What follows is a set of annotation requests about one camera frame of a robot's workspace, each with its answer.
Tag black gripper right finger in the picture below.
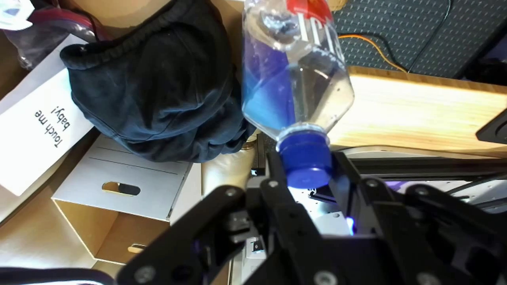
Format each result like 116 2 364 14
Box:
329 150 507 285

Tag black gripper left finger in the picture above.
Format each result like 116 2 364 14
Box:
117 149 339 285

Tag clear plastic bottle blue cap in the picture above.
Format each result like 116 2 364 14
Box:
239 0 356 190

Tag black cloth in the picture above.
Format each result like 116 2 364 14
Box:
58 0 257 165

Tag cardboard box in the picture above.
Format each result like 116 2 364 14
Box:
49 133 206 266

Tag white sign card with text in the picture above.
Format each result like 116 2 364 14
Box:
0 33 97 198

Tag clear plastic bag red contents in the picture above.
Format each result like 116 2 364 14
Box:
0 6 100 71

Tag orange cable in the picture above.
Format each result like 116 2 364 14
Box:
336 32 412 74

